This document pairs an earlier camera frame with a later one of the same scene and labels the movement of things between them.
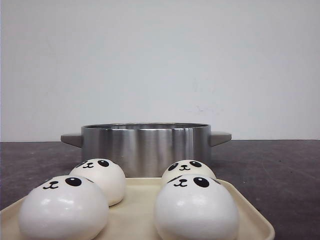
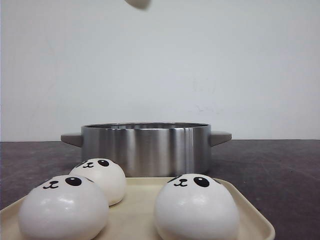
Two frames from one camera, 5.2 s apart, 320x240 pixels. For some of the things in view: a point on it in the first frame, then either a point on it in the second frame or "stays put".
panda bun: (185, 167) → (139, 4)
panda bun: (195, 207) stays put
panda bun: (107, 174) stays put
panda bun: (65, 207) stays put
